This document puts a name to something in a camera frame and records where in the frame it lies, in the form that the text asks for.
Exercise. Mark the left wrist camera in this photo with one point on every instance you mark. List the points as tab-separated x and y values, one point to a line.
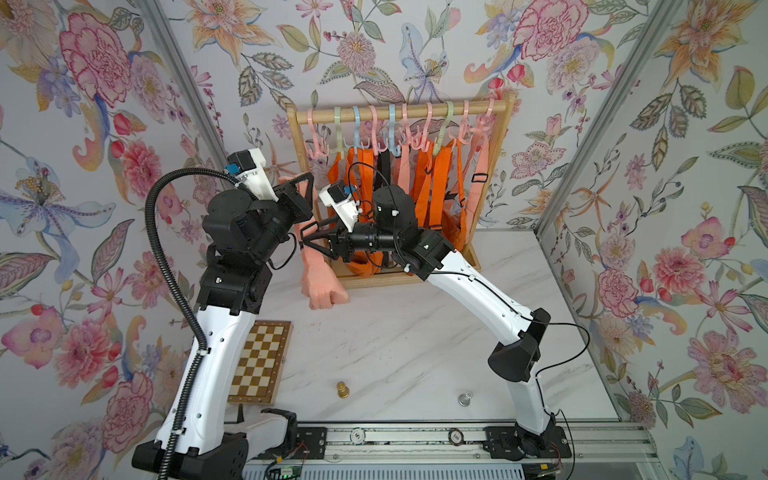
248	167

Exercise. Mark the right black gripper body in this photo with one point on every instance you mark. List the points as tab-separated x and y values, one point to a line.
373	240

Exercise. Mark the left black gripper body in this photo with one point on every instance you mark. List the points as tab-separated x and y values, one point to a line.
292	210

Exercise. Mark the gold chess piece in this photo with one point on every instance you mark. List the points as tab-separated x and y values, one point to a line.
342	390

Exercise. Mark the wooden clothes rack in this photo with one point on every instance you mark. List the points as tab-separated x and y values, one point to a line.
398	133

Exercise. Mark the wooden chessboard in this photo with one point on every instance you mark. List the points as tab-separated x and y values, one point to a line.
258	372

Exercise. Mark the far right pink bag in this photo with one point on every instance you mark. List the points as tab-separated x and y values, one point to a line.
479	166

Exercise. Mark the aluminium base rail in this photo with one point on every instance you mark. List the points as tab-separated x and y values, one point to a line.
473	442

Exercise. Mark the orange sling bag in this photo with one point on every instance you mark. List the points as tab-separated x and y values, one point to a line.
357	168
438	191

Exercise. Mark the pink sling bag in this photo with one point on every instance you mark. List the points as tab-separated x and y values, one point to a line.
319	283

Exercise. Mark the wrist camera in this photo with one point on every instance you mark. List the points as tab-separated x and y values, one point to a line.
338	196
248	167

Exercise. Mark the silver chess piece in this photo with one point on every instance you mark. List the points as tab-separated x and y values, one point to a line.
464	399

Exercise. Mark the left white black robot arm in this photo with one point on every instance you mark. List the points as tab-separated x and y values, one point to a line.
195	441

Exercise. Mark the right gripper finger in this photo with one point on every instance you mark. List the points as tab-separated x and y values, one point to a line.
318	245
319	230

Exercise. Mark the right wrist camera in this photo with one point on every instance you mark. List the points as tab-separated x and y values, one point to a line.
338	196

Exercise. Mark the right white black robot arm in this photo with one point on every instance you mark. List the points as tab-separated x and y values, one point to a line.
518	329

